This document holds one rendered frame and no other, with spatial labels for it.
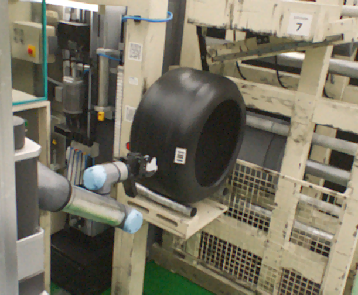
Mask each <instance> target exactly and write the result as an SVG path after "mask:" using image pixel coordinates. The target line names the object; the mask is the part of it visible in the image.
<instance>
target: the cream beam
mask: <svg viewBox="0 0 358 295"><path fill-rule="evenodd" d="M338 10H339V5H328V4H317V3H310V2H299V1H287V0H189V7H188V14H187V23H188V24H194V25H201V26H205V27H210V28H218V29H225V30H233V31H238V32H246V33H254V34H258V35H266V36H271V37H278V38H283V39H291V40H299V41H304V42H312V43H313V42H323V40H324V39H325V35H326V31H327V28H328V23H329V22H335V21H336V17H337V14H338ZM290 13H302V14H308V15H313V18H312V21H311V27H310V31H309V36H303V35H295V34H290V33H287V31H288V24H289V17H290Z"/></svg>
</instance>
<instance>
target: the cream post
mask: <svg viewBox="0 0 358 295"><path fill-rule="evenodd" d="M167 5H168V0H128V10H127V16H134V15H139V16H141V17H142V18H148V19H152V20H160V19H165V18H166V14H167ZM165 28H166V22H147V21H142V20H141V22H134V20H131V19H127V32H126V44H125V66H124V88H123V99H122V123H121V143H120V153H119V158H120V156H124V157H126V156H127V153H130V150H128V149H127V147H126V145H127V144H129V137H130V131H131V124H132V122H129V121H125V105H127V106H131V107H134V108H137V107H138V105H139V103H140V100H141V98H142V97H143V95H145V93H146V91H147V90H148V88H149V87H150V86H151V85H152V84H153V83H154V82H155V81H156V80H157V79H158V78H159V77H160V76H162V64H163V50H164V42H165ZM129 42H133V43H139V44H142V57H141V61H138V60H132V59H129V58H128V50H129ZM130 76H131V77H135V78H137V79H138V85H136V84H132V83H129V77H130ZM120 195H121V183H118V187H117V201H119V202H121V203H123V204H124V203H125V199H124V198H122V197H121V196H120ZM147 234H148V221H147V220H145V219H142V224H141V227H140V228H139V230H138V231H137V232H135V233H133V234H130V233H127V232H124V231H123V230H121V229H119V228H117V227H115V242H114V253H113V264H112V288H111V295H142V285H143V278H144V263H145V257H146V242H147Z"/></svg>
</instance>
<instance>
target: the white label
mask: <svg viewBox="0 0 358 295"><path fill-rule="evenodd" d="M186 151H187V150H186V149H182V148H179V147H176V152H175V161H174V162H176V163H182V164H184V163H185V159H186Z"/></svg>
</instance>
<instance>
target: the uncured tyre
mask: <svg viewBox="0 0 358 295"><path fill-rule="evenodd" d="M245 128H246V106H245V103H244V98H243V96H242V94H241V92H240V90H239V89H238V87H237V85H236V83H235V82H234V81H233V80H230V79H229V78H228V77H226V76H224V75H221V74H215V73H210V72H206V71H202V70H198V69H195V68H190V67H181V68H174V69H172V70H171V71H168V72H166V73H165V74H163V75H162V76H160V77H159V78H158V79H157V80H156V81H155V82H154V83H153V84H152V85H151V86H150V87H149V88H148V90H147V91H146V93H145V95H143V97H142V98H141V100H140V103H139V105H138V107H137V110H136V111H135V113H134V117H133V120H132V124H131V131H130V137H129V149H130V153H131V152H137V153H141V155H142V156H146V155H148V156H150V160H149V164H150V163H151V161H152V160H153V159H154V158H155V159H156V166H157V170H156V172H155V174H154V175H153V176H151V177H145V178H141V179H140V180H141V182H142V183H144V184H145V185H146V186H147V187H149V188H151V189H153V190H156V191H157V192H161V193H162V194H165V195H167V196H170V197H172V198H174V199H176V200H179V201H184V202H187V203H196V202H199V201H202V200H204V199H205V198H207V197H209V196H211V195H212V194H214V193H215V192H217V191H218V190H219V188H220V187H221V186H222V185H223V183H225V182H226V180H227V178H228V176H229V175H230V172H231V170H233V168H234V165H235V163H236V161H237V158H238V154H239V152H240V150H241V147H242V144H243V139H244V132H245ZM176 148H182V149H186V150H187V151H186V159H185V163H184V164H182V163H176V162H174V161H175V152H176Z"/></svg>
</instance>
